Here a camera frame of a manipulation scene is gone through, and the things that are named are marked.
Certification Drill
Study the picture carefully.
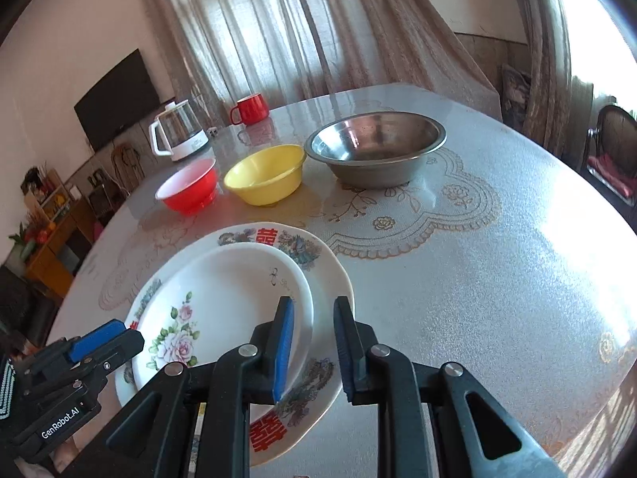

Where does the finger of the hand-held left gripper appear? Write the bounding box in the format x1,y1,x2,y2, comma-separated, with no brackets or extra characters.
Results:
14,339,75,388
67,319,145,375

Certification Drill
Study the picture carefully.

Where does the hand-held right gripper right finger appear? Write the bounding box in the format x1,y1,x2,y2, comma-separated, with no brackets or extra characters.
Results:
334,296,568,478

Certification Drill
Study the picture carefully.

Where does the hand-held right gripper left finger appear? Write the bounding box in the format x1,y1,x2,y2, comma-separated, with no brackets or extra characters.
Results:
74,297,295,478

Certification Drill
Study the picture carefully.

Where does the white plate with rose print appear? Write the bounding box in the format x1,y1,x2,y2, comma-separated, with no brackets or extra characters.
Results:
133,246,315,424

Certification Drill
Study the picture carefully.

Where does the white plate with red characters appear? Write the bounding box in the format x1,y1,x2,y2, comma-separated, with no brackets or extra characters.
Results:
115,221,353,468

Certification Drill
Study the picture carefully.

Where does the red plastic bowl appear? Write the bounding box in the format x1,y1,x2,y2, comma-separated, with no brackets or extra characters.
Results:
155,158,220,216

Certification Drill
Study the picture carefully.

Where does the yellow plastic bowl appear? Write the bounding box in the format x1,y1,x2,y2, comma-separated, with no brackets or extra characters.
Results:
223,144,307,206

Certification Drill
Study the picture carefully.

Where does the stainless steel bowl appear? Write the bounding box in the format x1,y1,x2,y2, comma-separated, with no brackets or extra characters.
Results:
304,112,447,189

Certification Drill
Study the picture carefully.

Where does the black armchair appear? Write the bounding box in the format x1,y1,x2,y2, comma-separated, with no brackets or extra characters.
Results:
0,264,57,350

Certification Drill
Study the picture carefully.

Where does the wooden desk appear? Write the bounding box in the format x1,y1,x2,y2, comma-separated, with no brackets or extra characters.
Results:
22,199,96,300

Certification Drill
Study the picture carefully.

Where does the green potted plant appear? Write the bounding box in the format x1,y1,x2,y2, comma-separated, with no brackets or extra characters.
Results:
7,221,39,261

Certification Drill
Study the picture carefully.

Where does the small wooden desk shelf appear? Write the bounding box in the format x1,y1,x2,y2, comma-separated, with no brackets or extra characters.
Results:
22,165,83,226

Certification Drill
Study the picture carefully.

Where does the brown wooden chair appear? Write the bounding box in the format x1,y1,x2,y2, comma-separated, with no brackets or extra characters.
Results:
110,143,146,196

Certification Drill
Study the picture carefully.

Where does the white glass electric kettle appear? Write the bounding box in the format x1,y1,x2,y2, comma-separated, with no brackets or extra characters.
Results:
149,100,210,163

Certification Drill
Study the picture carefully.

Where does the black flat television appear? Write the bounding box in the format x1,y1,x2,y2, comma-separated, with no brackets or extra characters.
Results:
74,49,161,153

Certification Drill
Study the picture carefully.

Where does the red mug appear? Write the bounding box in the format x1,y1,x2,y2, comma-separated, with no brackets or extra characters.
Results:
229,94,270,126

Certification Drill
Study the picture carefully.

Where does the patterned cushion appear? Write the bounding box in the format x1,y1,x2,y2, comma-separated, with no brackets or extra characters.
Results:
500,64,534,131

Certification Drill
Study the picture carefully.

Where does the beige sheer window curtain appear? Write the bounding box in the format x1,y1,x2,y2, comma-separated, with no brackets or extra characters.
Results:
132,0,503,121

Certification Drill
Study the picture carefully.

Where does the dark chair with red cushion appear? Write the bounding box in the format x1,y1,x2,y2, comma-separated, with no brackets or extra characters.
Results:
582,104,637,211

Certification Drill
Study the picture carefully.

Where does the beige side curtain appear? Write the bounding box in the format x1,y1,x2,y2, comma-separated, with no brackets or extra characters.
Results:
512,0,594,171

